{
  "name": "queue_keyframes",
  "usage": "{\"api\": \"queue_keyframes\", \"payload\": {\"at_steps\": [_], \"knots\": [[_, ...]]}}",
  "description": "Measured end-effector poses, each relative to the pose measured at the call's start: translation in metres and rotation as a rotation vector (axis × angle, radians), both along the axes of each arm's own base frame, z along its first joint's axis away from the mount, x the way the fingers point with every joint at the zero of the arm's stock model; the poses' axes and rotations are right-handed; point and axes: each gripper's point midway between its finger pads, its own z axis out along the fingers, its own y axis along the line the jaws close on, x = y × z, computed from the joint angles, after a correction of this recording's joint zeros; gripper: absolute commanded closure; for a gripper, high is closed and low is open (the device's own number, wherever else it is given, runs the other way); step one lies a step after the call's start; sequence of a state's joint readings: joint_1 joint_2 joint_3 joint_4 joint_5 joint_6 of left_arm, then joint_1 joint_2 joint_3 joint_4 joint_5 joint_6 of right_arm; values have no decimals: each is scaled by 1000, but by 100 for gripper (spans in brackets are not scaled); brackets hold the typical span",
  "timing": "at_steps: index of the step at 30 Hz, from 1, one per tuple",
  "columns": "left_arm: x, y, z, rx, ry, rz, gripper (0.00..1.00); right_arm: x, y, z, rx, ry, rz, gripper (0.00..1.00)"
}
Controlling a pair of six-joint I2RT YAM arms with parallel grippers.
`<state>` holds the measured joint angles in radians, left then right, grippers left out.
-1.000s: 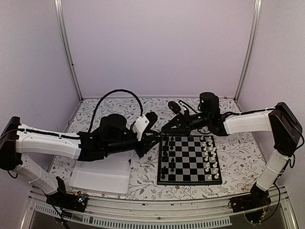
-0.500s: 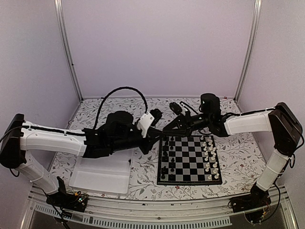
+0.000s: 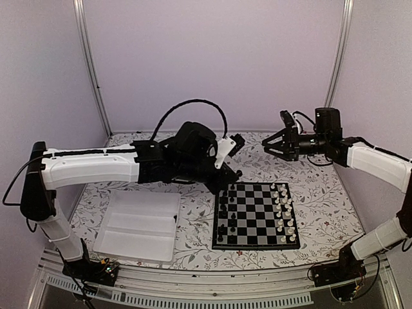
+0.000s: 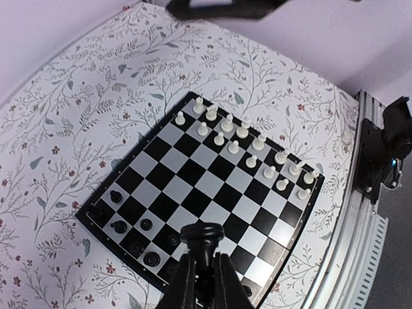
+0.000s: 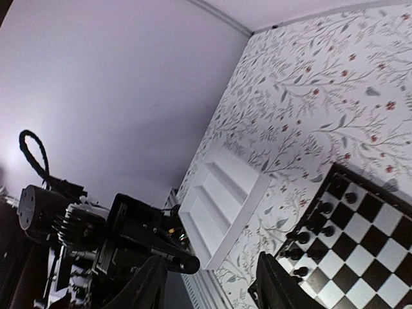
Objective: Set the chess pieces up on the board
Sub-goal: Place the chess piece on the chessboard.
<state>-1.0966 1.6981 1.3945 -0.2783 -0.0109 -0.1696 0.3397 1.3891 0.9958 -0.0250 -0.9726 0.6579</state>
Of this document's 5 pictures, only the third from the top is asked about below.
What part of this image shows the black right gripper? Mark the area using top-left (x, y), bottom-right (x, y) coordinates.
top-left (263, 127), bottom-right (329, 162)

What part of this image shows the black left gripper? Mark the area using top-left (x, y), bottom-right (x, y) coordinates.
top-left (175, 158), bottom-right (239, 196)

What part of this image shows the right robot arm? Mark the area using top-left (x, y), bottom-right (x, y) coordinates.
top-left (262, 108), bottom-right (411, 281)

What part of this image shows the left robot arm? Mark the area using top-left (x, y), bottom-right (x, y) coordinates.
top-left (20, 122), bottom-right (245, 279)

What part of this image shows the black and silver chessboard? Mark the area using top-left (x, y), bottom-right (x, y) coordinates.
top-left (212, 182), bottom-right (301, 250)

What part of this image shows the white plastic tray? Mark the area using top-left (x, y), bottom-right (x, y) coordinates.
top-left (93, 191), bottom-right (181, 263)

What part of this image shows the floral patterned table mat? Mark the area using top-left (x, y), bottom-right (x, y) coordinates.
top-left (71, 132), bottom-right (364, 271)

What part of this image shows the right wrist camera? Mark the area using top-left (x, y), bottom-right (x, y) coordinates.
top-left (280, 110), bottom-right (303, 134)

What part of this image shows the aluminium frame post right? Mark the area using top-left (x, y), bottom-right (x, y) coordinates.
top-left (324, 0), bottom-right (354, 108)

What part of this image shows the aluminium frame post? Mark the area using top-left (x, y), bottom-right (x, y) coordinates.
top-left (73, 0), bottom-right (113, 137)
top-left (324, 0), bottom-right (354, 108)

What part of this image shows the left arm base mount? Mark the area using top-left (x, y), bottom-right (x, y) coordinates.
top-left (62, 258), bottom-right (118, 286)

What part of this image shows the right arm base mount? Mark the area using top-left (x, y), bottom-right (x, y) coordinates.
top-left (307, 262), bottom-right (366, 302)

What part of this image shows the aluminium front rail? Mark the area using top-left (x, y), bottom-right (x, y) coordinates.
top-left (28, 250), bottom-right (403, 308)

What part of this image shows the aluminium frame post left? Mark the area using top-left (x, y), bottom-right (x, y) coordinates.
top-left (73, 0), bottom-right (113, 137)

